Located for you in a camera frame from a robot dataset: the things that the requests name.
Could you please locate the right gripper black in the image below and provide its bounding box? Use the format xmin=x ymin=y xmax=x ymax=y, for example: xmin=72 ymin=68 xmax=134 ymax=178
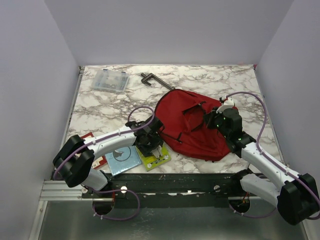
xmin=202 ymin=106 xmax=230 ymax=139

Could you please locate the red backpack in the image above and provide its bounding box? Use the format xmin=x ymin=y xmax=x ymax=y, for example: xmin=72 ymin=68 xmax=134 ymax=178
xmin=154 ymin=89 xmax=230 ymax=162

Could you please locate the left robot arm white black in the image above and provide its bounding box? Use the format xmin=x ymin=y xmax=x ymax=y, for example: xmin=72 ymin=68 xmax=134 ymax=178
xmin=52 ymin=116 xmax=164 ymax=198

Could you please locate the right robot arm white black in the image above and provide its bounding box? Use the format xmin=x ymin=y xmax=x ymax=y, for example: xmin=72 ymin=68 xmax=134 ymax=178
xmin=203 ymin=106 xmax=320 ymax=225

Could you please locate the green booklet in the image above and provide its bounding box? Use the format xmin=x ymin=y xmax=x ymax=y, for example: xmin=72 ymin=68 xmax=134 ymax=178
xmin=136 ymin=145 xmax=172 ymax=172

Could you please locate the light blue book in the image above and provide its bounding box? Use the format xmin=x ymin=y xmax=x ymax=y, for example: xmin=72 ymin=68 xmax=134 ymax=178
xmin=105 ymin=146 xmax=142 ymax=176

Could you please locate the red book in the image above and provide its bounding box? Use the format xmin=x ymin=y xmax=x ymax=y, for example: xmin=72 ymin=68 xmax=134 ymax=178
xmin=81 ymin=132 xmax=108 ymax=170

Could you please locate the clear plastic organizer box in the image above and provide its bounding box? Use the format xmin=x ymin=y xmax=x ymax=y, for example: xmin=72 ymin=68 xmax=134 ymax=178
xmin=91 ymin=69 xmax=130 ymax=93

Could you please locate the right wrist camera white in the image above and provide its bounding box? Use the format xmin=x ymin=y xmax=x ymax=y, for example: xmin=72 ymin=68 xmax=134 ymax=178
xmin=216 ymin=96 xmax=235 ymax=114

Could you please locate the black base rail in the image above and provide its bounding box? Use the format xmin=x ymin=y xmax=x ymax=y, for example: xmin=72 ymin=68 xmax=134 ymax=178
xmin=74 ymin=173 xmax=259 ymax=212

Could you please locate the aluminium extrusion rail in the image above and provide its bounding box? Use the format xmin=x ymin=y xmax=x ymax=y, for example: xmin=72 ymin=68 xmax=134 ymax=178
xmin=39 ymin=180 xmax=82 ymax=201

